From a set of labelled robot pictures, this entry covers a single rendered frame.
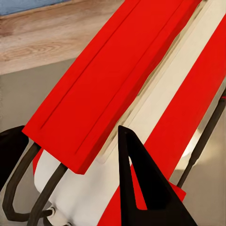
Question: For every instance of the radio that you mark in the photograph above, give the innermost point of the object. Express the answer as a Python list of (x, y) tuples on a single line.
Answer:
[(154, 67)]

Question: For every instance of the coffee table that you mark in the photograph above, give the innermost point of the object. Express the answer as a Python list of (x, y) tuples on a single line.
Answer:
[(21, 94)]

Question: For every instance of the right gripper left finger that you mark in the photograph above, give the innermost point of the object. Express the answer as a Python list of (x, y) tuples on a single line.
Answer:
[(12, 145)]

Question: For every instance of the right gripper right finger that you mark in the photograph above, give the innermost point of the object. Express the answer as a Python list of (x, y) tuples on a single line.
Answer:
[(164, 208)]

